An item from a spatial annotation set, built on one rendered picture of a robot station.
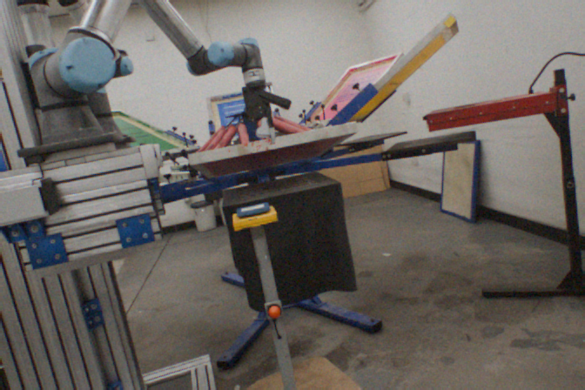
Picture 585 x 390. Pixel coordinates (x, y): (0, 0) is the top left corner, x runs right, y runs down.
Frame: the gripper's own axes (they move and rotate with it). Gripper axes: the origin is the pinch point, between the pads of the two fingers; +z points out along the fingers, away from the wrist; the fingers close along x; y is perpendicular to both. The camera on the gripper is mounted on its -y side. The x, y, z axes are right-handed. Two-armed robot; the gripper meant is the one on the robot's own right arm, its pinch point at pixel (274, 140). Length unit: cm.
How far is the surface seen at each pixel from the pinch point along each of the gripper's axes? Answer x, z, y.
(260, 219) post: 22.9, 24.4, 10.8
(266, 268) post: 15.9, 39.6, 11.9
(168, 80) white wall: -450, -162, 79
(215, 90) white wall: -454, -138, 22
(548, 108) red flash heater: -41, 5, -132
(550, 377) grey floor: -18, 114, -92
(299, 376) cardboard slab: -59, 105, 6
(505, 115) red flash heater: -50, 4, -117
